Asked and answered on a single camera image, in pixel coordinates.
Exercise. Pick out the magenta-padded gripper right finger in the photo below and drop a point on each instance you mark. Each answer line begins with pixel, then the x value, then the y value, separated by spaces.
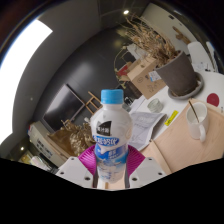
pixel 146 171

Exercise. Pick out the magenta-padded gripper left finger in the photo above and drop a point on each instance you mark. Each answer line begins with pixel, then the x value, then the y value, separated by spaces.
pixel 75 170

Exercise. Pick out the white drink bottle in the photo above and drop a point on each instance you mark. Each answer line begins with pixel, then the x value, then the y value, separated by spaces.
pixel 111 133

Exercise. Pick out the pale wooden panel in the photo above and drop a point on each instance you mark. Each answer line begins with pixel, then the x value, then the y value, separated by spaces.
pixel 153 160
pixel 186 150

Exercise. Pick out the golden-brown relief sculpture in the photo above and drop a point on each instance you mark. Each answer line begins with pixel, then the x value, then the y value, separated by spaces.
pixel 71 138

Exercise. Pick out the white cabinet with pictures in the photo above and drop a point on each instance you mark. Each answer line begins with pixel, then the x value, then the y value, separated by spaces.
pixel 45 143

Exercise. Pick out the printed newspaper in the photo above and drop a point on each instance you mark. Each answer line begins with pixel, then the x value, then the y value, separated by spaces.
pixel 146 128

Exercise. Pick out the yellow packet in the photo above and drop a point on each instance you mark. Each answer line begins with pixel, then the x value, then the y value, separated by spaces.
pixel 171 118

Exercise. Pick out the white mug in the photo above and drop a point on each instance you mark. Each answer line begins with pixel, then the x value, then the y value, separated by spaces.
pixel 196 128

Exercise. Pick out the small round glass jar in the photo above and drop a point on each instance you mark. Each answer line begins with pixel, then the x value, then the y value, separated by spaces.
pixel 155 105

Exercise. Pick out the wooden easel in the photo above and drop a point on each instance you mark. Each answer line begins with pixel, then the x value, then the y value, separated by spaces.
pixel 90 104

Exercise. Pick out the stick in mug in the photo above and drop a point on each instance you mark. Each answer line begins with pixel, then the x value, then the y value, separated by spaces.
pixel 194 111

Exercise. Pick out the cardboard box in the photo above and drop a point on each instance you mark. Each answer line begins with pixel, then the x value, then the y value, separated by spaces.
pixel 146 80

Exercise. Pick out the flat round red coaster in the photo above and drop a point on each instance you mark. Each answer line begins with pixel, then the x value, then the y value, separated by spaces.
pixel 213 100

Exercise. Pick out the grey plant saucer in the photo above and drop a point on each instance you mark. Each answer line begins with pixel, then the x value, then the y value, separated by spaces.
pixel 200 86

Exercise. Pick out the dried plant in grey pot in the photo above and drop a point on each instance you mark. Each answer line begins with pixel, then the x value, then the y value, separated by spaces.
pixel 178 75

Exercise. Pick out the red box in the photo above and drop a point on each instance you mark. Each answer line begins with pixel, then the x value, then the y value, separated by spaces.
pixel 123 70

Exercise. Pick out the long ceiling light panel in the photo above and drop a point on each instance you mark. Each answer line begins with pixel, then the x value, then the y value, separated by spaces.
pixel 20 73

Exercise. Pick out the wooden figure statue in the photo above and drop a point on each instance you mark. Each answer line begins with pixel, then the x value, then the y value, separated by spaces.
pixel 181 35

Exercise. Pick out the round ceiling spotlight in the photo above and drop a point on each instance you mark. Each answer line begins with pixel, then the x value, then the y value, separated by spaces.
pixel 126 12

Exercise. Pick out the dark wall screen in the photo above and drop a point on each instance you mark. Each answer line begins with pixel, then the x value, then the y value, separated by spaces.
pixel 63 106

